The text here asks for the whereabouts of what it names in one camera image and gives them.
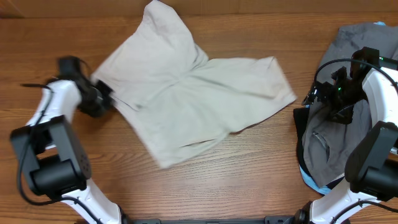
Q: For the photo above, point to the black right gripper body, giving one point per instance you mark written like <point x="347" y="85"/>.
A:
<point x="319" y="97"/>

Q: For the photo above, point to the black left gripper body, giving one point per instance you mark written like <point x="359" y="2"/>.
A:
<point x="101" y="102"/>

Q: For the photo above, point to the beige shorts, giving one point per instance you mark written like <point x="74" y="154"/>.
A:
<point x="179" y="102"/>

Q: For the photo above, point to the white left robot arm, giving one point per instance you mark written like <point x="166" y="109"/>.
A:
<point x="52" y="164"/>

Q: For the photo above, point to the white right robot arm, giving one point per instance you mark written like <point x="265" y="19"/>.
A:
<point x="370" y="176"/>

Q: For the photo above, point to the black garment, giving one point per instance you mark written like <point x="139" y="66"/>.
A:
<point x="300" y="116"/>

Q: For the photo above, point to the grey shorts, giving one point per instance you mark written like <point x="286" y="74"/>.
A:
<point x="345" y="124"/>

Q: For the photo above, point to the brown cardboard back panel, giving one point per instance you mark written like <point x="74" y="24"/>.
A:
<point x="131" y="8"/>

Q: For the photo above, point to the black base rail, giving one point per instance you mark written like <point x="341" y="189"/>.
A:
<point x="265" y="220"/>

